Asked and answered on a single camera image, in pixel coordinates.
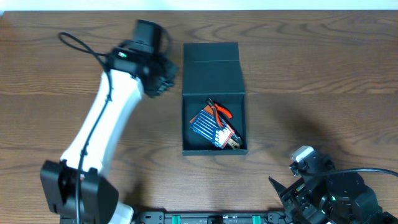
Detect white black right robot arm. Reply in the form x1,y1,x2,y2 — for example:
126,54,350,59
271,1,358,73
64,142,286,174
269,172,397,224

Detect black cardboard box with lid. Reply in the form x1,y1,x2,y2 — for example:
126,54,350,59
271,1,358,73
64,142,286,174
182,42,249,156

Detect clear precision screwdriver set case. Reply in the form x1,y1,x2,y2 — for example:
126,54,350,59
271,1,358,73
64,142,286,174
190,110,232,149

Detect black mounting rail green clips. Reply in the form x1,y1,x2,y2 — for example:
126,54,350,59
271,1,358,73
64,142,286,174
131,211,293,224

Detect orange scraper with wooden handle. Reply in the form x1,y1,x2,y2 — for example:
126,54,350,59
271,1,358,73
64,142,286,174
190,104,242,149

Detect orange black handled pliers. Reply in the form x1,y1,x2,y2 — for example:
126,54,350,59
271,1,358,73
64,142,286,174
206,98,233,129

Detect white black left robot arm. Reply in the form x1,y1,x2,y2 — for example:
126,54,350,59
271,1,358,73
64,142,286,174
40,47,178,223

